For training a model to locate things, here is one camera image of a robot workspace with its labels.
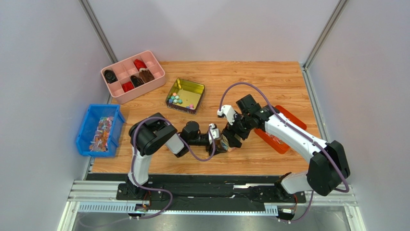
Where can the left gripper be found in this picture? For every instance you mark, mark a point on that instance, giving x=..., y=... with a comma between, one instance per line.
x=218, y=150

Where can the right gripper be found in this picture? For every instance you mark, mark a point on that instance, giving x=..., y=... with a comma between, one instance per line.
x=236, y=134

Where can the clear plastic cup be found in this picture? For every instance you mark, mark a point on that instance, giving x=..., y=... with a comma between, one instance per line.
x=224, y=145

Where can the orange tray of candies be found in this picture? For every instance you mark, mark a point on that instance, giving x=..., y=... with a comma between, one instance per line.
x=274, y=142

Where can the square tin of star candies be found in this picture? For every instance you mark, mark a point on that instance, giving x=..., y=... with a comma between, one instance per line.
x=185, y=96

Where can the blue plastic bin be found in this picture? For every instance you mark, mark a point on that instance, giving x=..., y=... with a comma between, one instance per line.
x=100, y=131

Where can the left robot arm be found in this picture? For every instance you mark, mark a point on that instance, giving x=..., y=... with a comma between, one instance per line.
x=150, y=134

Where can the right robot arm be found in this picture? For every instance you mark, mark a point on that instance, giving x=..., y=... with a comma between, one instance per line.
x=327, y=162

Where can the pink compartment tray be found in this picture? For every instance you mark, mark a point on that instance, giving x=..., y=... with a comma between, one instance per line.
x=125, y=68

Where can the black chocolate in tray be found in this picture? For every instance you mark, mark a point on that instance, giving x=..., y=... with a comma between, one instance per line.
x=110, y=76

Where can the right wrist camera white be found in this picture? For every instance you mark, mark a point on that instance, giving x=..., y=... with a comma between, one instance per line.
x=228, y=112

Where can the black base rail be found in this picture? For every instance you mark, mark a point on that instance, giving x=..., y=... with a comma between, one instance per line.
x=196, y=194

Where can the right aluminium frame post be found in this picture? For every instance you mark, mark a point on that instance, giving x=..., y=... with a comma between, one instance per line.
x=325, y=33

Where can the aluminium frame post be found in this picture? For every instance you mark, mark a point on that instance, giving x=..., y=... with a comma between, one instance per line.
x=325, y=33
x=86, y=5

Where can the left aluminium frame post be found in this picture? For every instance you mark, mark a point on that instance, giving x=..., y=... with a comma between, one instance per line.
x=86, y=5

